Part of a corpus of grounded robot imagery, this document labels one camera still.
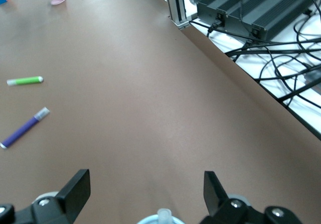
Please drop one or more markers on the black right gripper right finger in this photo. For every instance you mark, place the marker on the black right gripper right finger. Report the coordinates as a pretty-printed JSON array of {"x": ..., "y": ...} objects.
[{"x": 218, "y": 199}]

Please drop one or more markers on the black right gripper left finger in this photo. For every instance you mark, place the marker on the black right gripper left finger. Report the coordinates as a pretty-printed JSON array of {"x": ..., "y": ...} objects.
[{"x": 72, "y": 194}]

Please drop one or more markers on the blue marker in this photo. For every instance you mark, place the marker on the blue marker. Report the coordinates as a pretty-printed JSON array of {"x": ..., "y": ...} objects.
[{"x": 165, "y": 216}]

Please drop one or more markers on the translucent blue plastic cup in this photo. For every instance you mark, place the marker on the translucent blue plastic cup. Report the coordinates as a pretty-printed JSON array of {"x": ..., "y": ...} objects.
[{"x": 148, "y": 221}]

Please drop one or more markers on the purple marker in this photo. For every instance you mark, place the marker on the purple marker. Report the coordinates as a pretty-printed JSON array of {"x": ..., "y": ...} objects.
[{"x": 22, "y": 129}]

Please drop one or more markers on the brown paper table cover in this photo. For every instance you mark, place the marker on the brown paper table cover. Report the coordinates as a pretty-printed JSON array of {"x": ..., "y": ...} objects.
[{"x": 125, "y": 96}]

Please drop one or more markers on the green marker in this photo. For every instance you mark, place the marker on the green marker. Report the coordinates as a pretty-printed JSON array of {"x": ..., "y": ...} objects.
[{"x": 25, "y": 81}]

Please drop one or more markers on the black ribbed power box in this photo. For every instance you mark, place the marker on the black ribbed power box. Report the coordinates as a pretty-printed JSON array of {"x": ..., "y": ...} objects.
[
  {"x": 288, "y": 18},
  {"x": 215, "y": 3},
  {"x": 253, "y": 10}
]

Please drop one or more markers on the aluminium frame post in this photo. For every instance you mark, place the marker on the aluminium frame post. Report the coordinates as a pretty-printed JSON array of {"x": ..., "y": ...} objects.
[{"x": 176, "y": 5}]

